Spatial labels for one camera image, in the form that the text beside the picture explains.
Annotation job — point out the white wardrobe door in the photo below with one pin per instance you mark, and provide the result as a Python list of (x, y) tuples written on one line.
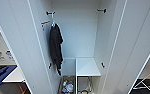
[(14, 33), (134, 43)]

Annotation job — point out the white wardrobe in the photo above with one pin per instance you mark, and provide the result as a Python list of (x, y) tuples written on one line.
[(77, 33)]

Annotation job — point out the black garment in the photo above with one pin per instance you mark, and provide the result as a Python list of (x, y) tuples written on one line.
[(56, 46)]

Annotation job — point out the white wardrobe shelf bench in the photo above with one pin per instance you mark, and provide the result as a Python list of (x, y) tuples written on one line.
[(87, 66)]

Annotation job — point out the dark wardrobe fitting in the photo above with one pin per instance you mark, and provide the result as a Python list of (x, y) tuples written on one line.
[(50, 65), (103, 65)]

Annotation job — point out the white clothes hanger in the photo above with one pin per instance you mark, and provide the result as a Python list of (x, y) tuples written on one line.
[(53, 20)]

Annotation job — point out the yellow green small item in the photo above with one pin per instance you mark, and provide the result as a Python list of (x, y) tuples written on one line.
[(65, 82)]

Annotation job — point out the brown storage box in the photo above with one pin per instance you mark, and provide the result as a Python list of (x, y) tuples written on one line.
[(67, 83)]

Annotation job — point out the orange tag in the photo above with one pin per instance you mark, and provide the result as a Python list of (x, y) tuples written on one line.
[(45, 22)]

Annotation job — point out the white bottle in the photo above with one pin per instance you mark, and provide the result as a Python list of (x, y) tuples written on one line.
[(69, 87)]

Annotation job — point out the black wardrobe hook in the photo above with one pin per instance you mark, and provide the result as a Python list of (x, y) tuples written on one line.
[(102, 10), (50, 13)]

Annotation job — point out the orange table legs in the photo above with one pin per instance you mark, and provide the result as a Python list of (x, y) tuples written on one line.
[(22, 88)]

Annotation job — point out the white folding table top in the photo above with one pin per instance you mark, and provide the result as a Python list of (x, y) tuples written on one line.
[(14, 76)]

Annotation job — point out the blue cloth bag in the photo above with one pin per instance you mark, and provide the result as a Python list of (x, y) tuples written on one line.
[(1, 75)]

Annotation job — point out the blue white wall sticker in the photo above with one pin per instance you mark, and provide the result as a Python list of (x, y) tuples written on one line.
[(10, 55)]

